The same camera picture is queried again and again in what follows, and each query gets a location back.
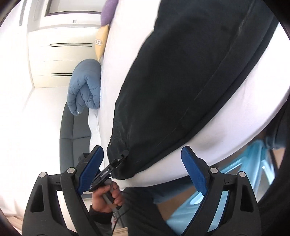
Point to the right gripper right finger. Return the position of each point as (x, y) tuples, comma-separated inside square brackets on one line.
[(197, 169)]

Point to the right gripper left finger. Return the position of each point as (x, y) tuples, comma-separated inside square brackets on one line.
[(88, 168)]

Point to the black denim pants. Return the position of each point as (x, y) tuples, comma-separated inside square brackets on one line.
[(197, 56)]

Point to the person left hand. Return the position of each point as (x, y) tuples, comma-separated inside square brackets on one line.
[(106, 198)]

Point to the blue folded duvet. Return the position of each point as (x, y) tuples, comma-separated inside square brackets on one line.
[(84, 87)]

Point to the white bed sheet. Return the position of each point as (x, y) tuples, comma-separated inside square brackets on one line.
[(246, 113)]

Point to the yellow pillow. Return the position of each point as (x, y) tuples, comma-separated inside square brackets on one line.
[(100, 41)]

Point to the white wardrobe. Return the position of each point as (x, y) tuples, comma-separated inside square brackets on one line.
[(60, 34)]

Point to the purple pillow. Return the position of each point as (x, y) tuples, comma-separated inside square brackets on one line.
[(108, 12)]

